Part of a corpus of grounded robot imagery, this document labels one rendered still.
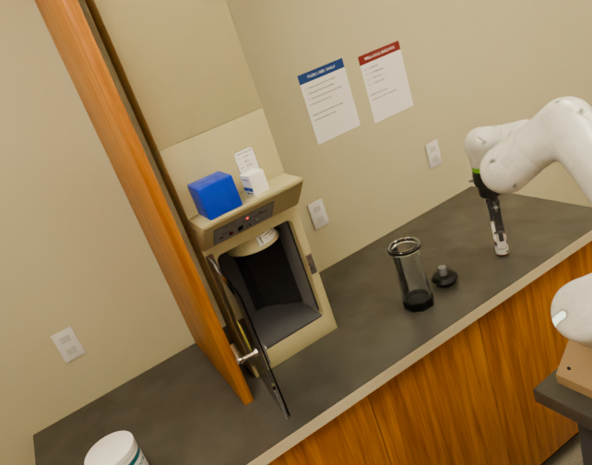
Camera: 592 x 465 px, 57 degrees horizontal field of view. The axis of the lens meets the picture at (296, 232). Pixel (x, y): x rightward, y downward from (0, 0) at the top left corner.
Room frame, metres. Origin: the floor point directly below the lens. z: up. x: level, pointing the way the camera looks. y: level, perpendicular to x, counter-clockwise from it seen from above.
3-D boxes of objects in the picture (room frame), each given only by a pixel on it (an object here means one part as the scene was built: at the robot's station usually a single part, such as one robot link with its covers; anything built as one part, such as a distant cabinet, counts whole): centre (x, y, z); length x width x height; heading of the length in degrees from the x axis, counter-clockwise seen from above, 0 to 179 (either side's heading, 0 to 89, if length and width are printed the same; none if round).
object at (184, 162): (1.61, 0.17, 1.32); 0.32 x 0.25 x 0.77; 112
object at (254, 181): (1.46, 0.06, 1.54); 0.05 x 0.05 x 0.06; 30
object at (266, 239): (1.59, 0.14, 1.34); 0.18 x 0.18 x 0.05
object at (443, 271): (1.60, -0.43, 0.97); 0.09 x 0.09 x 0.07
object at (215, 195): (1.41, 0.17, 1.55); 0.10 x 0.10 x 0.09; 22
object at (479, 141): (1.65, -0.67, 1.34); 0.13 x 0.11 x 0.14; 57
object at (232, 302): (1.28, 0.22, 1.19); 0.30 x 0.01 x 0.40; 15
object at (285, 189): (1.44, 0.10, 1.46); 0.32 x 0.12 x 0.10; 112
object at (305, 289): (1.61, 0.17, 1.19); 0.26 x 0.24 x 0.35; 112
